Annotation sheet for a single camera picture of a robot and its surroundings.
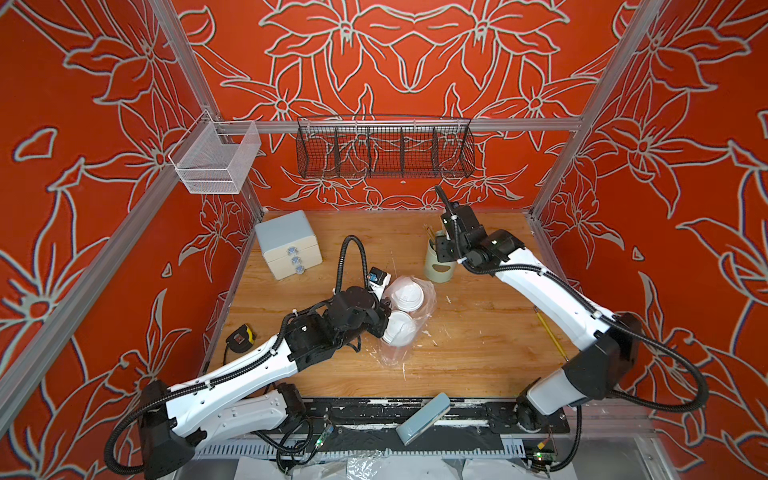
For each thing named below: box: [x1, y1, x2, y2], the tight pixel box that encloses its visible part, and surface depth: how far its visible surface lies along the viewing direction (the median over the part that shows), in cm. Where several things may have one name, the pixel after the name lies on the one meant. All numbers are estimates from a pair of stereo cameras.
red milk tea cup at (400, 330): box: [381, 310, 416, 349], surface depth 73 cm
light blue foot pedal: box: [396, 392, 451, 446], surface depth 71 cm
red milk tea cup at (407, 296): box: [392, 282, 424, 312], surface depth 77 cm
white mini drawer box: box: [255, 210, 323, 281], surface depth 96 cm
